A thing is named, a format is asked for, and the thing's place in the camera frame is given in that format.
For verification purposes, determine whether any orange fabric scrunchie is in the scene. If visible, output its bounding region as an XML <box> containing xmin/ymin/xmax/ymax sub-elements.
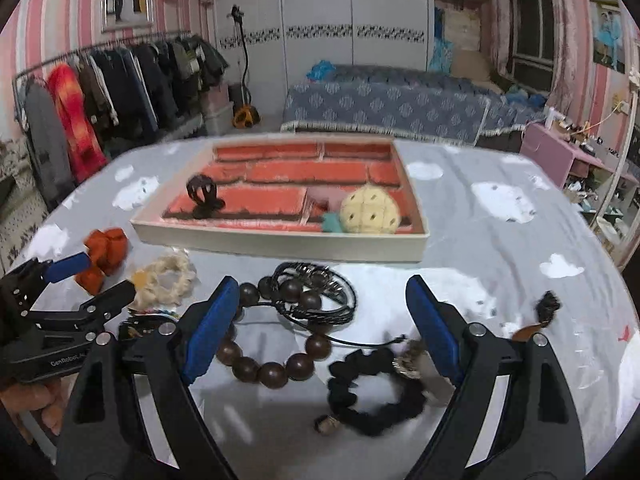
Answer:
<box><xmin>75</xmin><ymin>228</ymin><xmax>129</xmax><ymax>296</ymax></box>

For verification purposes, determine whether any colourful beaded hair clip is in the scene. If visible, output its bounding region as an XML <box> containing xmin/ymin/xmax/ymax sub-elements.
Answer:
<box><xmin>117</xmin><ymin>310</ymin><xmax>179</xmax><ymax>340</ymax></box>

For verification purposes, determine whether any cream lace scrunchie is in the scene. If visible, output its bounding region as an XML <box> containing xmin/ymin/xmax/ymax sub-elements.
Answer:
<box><xmin>129</xmin><ymin>250</ymin><xmax>198</xmax><ymax>313</ymax></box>

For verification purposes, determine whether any black scrunchie with brooch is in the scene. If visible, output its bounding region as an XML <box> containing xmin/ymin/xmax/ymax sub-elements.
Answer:
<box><xmin>314</xmin><ymin>348</ymin><xmax>427</xmax><ymax>438</ymax></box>

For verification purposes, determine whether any white strap gold watch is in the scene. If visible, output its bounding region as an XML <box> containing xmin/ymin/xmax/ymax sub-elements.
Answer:
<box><xmin>393</xmin><ymin>340</ymin><xmax>454</xmax><ymax>408</ymax></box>

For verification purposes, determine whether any white jewelry tray red lining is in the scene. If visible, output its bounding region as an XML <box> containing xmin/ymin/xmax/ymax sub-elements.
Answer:
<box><xmin>131</xmin><ymin>134</ymin><xmax>430</xmax><ymax>263</ymax></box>

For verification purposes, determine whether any person's left hand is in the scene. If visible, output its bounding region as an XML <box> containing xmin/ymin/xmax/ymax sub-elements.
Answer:
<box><xmin>1</xmin><ymin>378</ymin><xmax>68</xmax><ymax>444</ymax></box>

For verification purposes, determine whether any amber pendant with black knot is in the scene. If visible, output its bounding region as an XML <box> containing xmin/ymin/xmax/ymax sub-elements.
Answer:
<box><xmin>511</xmin><ymin>290</ymin><xmax>562</xmax><ymax>341</ymax></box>

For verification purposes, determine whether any black hair claw clip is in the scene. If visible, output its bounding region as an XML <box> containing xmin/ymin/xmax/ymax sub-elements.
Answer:
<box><xmin>186</xmin><ymin>174</ymin><xmax>226</xmax><ymax>220</ymax></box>

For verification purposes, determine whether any clothes rack with garments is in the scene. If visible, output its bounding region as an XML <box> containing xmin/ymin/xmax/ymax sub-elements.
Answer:
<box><xmin>12</xmin><ymin>30</ymin><xmax>229</xmax><ymax>209</ymax></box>

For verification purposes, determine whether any grey polar bear bedsheet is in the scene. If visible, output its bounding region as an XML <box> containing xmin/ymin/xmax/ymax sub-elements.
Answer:
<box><xmin>9</xmin><ymin>139</ymin><xmax>639</xmax><ymax>479</ymax></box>

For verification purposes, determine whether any garment steamer with yellow base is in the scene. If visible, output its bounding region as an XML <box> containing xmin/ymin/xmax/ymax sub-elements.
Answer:
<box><xmin>229</xmin><ymin>4</ymin><xmax>260</xmax><ymax>129</ymax></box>

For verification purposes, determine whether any pink shelf cabinet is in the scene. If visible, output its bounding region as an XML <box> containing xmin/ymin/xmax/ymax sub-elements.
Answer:
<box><xmin>520</xmin><ymin>124</ymin><xmax>617</xmax><ymax>214</ymax></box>

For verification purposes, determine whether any white sliding wardrobe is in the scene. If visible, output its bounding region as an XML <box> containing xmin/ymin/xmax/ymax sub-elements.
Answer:
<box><xmin>214</xmin><ymin>0</ymin><xmax>430</xmax><ymax>116</ymax></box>

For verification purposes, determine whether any blue patterned sofa bed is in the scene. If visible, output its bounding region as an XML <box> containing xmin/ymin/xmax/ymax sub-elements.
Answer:
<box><xmin>281</xmin><ymin>65</ymin><xmax>546</xmax><ymax>145</ymax></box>

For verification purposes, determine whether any dark wooden bead bracelet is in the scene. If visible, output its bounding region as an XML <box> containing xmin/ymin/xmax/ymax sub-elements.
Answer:
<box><xmin>214</xmin><ymin>276</ymin><xmax>334</xmax><ymax>390</ymax></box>

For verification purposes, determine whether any cream pineapple plush hair tie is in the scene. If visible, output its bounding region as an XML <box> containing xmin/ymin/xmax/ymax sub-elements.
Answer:
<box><xmin>321</xmin><ymin>184</ymin><xmax>403</xmax><ymax>235</ymax></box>

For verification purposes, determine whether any portrait poster on right wall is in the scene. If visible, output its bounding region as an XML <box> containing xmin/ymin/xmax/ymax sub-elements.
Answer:
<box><xmin>589</xmin><ymin>0</ymin><xmax>626</xmax><ymax>74</ymax></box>

